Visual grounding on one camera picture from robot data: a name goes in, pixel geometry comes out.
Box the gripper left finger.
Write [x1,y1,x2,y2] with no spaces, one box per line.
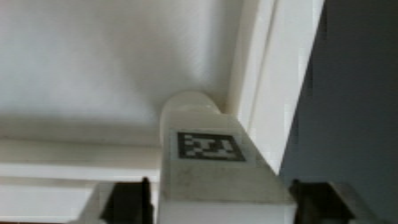
[99,178,154,224]

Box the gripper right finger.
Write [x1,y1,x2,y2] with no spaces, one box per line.
[288,179,380,224]

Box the white leg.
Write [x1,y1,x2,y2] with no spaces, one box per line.
[156,91,297,224]

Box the white square tabletop tray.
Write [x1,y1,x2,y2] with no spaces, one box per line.
[0,0,325,222]

